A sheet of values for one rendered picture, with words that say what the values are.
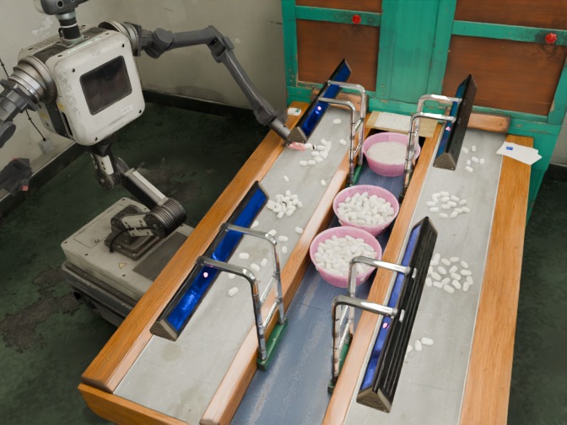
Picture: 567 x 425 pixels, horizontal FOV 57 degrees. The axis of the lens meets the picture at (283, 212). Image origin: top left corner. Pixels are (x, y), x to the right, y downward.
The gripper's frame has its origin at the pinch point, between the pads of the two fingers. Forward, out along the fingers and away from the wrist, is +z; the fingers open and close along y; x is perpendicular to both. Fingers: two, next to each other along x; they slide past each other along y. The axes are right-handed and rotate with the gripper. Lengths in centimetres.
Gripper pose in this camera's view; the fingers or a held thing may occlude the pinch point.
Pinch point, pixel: (303, 149)
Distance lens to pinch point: 252.8
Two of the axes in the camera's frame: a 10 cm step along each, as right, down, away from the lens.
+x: -5.5, 4.5, 7.1
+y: 3.8, -6.2, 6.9
